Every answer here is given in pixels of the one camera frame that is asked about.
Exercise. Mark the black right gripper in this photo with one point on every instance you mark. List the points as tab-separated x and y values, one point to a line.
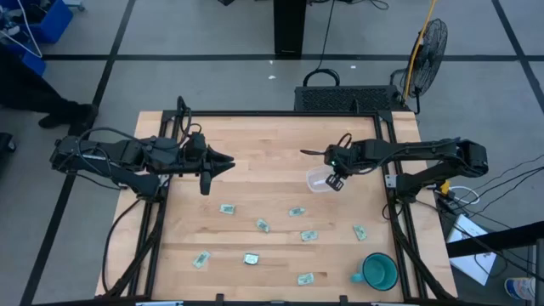
340	159

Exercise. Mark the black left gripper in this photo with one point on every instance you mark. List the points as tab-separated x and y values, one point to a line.
196	159

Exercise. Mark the green sweetener packet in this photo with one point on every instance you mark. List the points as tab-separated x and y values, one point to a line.
297	211
305	279
309	235
201	259
263	225
360	232
227	208

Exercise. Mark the dark white-edged sweetener packet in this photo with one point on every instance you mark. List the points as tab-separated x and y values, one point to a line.
251	258

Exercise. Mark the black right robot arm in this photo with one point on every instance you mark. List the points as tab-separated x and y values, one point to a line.
425	149

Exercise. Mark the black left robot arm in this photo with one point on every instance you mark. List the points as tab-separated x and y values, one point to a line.
106	155

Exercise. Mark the clear plastic cup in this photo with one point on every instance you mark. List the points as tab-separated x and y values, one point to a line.
316	180

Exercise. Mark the black perforated computer case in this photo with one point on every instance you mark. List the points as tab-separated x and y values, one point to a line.
340	98

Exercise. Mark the teal enamel mug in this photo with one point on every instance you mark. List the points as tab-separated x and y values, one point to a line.
380	272

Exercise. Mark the yellow plug connector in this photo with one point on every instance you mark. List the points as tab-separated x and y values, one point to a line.
445	187

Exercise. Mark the black power strip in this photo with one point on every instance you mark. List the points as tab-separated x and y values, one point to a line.
448	208

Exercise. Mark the black square pillar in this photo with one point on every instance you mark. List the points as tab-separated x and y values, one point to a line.
290	25

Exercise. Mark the black floor fan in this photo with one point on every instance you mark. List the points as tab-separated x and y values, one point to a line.
427	59

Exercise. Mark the white flat box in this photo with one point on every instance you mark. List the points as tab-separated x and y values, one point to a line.
472	255

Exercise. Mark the black metal beam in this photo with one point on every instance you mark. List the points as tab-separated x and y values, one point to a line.
493	240

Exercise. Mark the person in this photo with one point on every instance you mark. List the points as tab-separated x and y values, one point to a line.
25	89

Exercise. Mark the white printed cup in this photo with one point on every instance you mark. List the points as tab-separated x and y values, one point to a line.
520	288

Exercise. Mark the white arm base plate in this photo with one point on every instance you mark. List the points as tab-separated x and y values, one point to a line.
391	182

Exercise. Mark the black aluminium table frame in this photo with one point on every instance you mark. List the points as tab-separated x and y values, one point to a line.
272	113

